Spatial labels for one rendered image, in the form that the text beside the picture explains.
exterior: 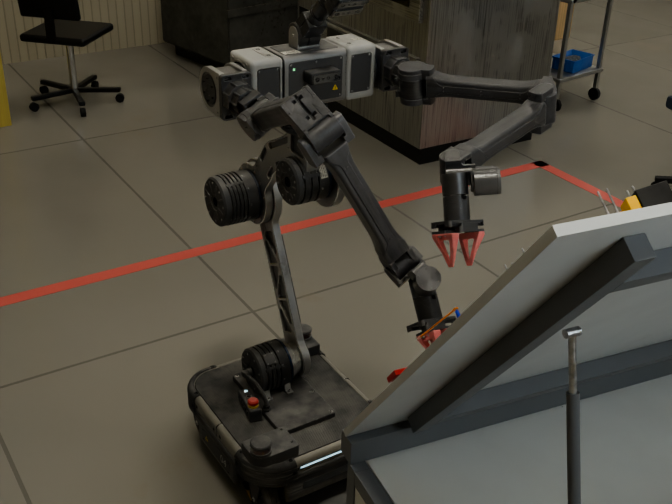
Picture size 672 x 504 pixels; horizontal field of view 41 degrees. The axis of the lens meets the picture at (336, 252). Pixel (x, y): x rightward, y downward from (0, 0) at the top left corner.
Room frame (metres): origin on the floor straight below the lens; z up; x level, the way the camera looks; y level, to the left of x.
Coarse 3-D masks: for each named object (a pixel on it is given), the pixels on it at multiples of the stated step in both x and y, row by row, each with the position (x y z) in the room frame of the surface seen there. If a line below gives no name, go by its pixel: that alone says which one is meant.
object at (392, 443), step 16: (640, 368) 1.90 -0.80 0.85; (656, 368) 1.92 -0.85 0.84; (592, 384) 1.83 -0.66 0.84; (608, 384) 1.86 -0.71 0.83; (624, 384) 1.88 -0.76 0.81; (528, 400) 1.75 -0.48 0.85; (544, 400) 1.77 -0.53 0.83; (560, 400) 1.80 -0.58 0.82; (464, 416) 1.68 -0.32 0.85; (480, 416) 1.70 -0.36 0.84; (496, 416) 1.72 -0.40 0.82; (512, 416) 1.74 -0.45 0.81; (368, 432) 1.60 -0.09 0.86; (384, 432) 1.60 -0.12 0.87; (400, 432) 1.61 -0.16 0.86; (432, 432) 1.64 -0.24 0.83; (448, 432) 1.66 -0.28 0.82; (464, 432) 1.68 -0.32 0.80; (352, 448) 1.56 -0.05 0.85; (368, 448) 1.57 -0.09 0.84; (384, 448) 1.59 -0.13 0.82; (400, 448) 1.61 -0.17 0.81
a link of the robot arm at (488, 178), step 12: (444, 156) 1.84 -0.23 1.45; (456, 156) 1.84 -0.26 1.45; (456, 168) 1.82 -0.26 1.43; (480, 168) 1.82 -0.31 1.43; (492, 168) 1.81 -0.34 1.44; (468, 180) 1.82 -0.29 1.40; (480, 180) 1.76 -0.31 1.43; (492, 180) 1.76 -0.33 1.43; (480, 192) 1.76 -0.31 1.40; (492, 192) 1.76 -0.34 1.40
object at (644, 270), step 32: (608, 256) 1.13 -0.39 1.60; (640, 256) 1.09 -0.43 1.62; (576, 288) 1.18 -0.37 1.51; (608, 288) 1.15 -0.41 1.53; (544, 320) 1.24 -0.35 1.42; (512, 352) 1.30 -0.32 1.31; (640, 352) 1.81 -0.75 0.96; (448, 384) 1.47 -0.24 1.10; (480, 384) 1.40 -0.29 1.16; (512, 384) 1.66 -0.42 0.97; (544, 384) 1.68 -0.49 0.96; (416, 416) 1.58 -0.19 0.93; (448, 416) 1.56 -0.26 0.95
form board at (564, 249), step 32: (576, 224) 1.05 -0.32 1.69; (608, 224) 1.07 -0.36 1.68; (640, 224) 1.10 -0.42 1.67; (544, 256) 1.07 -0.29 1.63; (576, 256) 1.12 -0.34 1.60; (512, 288) 1.13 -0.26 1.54; (544, 288) 1.19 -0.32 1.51; (640, 288) 1.37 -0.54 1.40; (480, 320) 1.21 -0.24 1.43; (512, 320) 1.27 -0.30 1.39; (576, 320) 1.41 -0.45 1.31; (608, 320) 1.49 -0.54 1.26; (640, 320) 1.58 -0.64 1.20; (448, 352) 1.30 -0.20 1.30; (480, 352) 1.37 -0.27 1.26; (544, 352) 1.53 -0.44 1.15; (576, 352) 1.63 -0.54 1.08; (608, 352) 1.75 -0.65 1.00; (416, 384) 1.40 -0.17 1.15; (384, 416) 1.54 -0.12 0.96
